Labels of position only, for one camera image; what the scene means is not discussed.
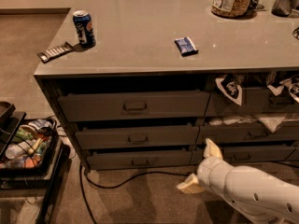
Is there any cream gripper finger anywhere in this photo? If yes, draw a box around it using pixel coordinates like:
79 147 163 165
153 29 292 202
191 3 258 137
204 138 223 160
177 174 205 194

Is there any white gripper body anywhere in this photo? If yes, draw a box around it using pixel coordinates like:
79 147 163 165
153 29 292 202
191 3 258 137
197 157 234 194

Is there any grey drawer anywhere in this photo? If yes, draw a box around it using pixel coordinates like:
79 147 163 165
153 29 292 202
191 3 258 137
87 149 192 170
190 144 296 165
58 91 209 121
197 121 299 145
75 125 199 149
206 87 299 117

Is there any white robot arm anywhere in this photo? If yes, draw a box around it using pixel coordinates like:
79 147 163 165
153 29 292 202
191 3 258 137
177 138 299 224

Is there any grey drawer cabinet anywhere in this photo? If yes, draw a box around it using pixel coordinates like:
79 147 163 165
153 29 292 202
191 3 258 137
35 0 299 169

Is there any white plastic bag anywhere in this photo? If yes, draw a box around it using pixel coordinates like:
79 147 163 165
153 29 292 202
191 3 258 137
207 113 299 133

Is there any black and white chip bag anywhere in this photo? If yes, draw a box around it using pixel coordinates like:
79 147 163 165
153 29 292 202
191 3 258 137
215 74 242 105

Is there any blue snack packet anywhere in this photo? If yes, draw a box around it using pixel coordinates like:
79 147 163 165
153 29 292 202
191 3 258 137
175 36 198 56

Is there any large jar of nuts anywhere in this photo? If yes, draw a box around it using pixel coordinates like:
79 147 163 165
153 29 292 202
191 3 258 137
211 0 250 18

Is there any black bin of snacks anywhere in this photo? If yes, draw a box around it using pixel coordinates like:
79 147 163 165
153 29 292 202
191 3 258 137
0 119 57 175

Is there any metal pitcher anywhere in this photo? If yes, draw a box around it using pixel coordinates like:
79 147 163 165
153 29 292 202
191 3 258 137
271 0 299 17

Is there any blue pepsi can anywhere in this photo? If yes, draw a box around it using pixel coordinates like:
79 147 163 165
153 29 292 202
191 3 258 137
73 10 96 48

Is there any dark snack bar wrapper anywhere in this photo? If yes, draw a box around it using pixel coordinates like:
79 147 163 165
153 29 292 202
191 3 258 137
37 42 74 63

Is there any black tray stack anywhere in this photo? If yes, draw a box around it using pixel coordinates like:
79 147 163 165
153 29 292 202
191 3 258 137
0 101 26 159

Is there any black floor cable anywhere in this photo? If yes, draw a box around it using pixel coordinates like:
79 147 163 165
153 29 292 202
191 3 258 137
78 161 299 224

